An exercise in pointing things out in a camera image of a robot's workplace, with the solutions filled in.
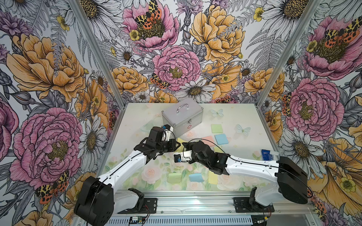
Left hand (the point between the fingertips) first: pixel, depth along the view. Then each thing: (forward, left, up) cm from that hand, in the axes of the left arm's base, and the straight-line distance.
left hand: (179, 148), depth 82 cm
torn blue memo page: (-12, -10, -14) cm, 21 cm away
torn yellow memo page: (-13, -20, -13) cm, 27 cm away
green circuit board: (-32, +21, -14) cm, 40 cm away
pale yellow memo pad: (-1, -1, +2) cm, 2 cm away
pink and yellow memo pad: (+15, -21, -14) cm, 30 cm away
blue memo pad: (+15, -30, -14) cm, 36 cm away
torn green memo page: (-12, +3, -13) cm, 18 cm away
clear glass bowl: (+30, +18, -13) cm, 37 cm away
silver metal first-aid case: (+24, -2, +1) cm, 24 cm away
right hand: (0, -4, +3) cm, 5 cm away
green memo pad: (+24, -28, -15) cm, 40 cm away
